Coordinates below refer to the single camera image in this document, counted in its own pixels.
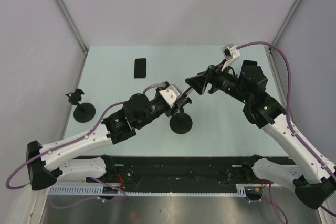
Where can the silver white phone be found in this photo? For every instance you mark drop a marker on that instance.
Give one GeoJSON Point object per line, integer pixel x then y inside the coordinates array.
{"type": "Point", "coordinates": [140, 68]}

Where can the aluminium frame post right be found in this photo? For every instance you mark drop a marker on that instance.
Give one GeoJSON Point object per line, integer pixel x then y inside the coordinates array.
{"type": "Point", "coordinates": [287, 20]}

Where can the aluminium frame post left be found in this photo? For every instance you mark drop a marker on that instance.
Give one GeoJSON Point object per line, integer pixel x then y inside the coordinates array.
{"type": "Point", "coordinates": [61, 5]}

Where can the aluminium frame post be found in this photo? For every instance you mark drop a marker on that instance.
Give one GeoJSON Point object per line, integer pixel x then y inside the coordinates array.
{"type": "Point", "coordinates": [287, 20]}
{"type": "Point", "coordinates": [61, 5]}

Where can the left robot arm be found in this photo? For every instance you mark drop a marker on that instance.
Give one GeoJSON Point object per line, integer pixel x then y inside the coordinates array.
{"type": "Point", "coordinates": [50, 163]}

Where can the white slotted cable duct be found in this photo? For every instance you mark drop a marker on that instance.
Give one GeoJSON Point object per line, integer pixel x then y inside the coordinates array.
{"type": "Point", "coordinates": [101, 190]}

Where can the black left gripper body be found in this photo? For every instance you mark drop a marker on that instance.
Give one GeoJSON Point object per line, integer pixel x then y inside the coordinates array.
{"type": "Point", "coordinates": [169, 112]}

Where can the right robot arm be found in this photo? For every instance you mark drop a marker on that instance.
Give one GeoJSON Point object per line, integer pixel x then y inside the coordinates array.
{"type": "Point", "coordinates": [313, 179]}

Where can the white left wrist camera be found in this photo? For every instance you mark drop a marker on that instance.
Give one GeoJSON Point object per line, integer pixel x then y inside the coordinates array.
{"type": "Point", "coordinates": [171, 94]}

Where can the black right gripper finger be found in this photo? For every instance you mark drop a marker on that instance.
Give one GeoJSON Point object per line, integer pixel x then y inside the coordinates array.
{"type": "Point", "coordinates": [208, 72]}
{"type": "Point", "coordinates": [198, 83]}

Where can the black stand with ball joint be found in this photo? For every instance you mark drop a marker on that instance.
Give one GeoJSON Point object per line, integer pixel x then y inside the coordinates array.
{"type": "Point", "coordinates": [83, 112]}

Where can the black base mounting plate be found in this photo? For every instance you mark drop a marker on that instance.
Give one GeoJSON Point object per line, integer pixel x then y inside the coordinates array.
{"type": "Point", "coordinates": [180, 174]}

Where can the aluminium table rail right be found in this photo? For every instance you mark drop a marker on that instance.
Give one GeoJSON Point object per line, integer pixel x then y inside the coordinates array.
{"type": "Point", "coordinates": [279, 86]}

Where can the purple phone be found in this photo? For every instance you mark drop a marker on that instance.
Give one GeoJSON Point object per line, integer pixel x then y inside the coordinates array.
{"type": "Point", "coordinates": [188, 91]}

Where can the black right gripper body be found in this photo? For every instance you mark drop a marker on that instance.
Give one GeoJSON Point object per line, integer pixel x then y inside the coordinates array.
{"type": "Point", "coordinates": [223, 80]}

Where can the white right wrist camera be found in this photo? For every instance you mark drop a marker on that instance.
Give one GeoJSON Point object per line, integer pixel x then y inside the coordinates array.
{"type": "Point", "coordinates": [231, 54]}

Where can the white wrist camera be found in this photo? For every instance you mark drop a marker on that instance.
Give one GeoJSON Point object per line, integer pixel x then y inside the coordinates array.
{"type": "Point", "coordinates": [171, 94]}
{"type": "Point", "coordinates": [231, 54]}

